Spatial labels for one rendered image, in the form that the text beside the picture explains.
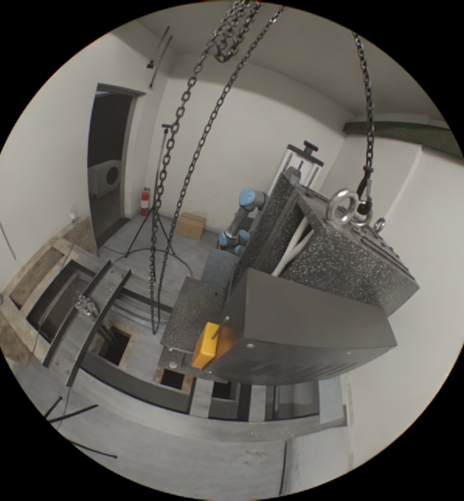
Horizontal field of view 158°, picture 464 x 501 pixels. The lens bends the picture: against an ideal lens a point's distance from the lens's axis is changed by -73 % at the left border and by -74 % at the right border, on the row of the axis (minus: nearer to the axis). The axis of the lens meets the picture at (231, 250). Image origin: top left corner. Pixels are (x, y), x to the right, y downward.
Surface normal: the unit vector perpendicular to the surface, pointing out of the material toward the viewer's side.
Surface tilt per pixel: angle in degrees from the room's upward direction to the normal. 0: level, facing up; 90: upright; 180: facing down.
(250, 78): 90
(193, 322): 0
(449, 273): 90
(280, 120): 90
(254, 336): 0
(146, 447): 0
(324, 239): 90
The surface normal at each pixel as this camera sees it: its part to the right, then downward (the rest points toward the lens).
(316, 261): -0.11, 0.60
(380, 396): -0.94, -0.32
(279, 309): 0.32, -0.73
